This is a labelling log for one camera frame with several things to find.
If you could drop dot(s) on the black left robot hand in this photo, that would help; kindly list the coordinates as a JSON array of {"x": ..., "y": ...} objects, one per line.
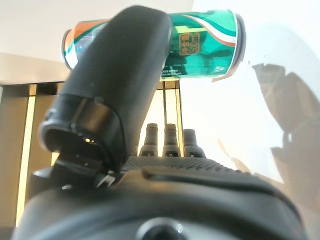
[{"x": 112, "y": 75}]

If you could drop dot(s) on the green drink can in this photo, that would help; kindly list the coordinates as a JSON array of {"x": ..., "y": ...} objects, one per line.
[{"x": 202, "y": 37}]

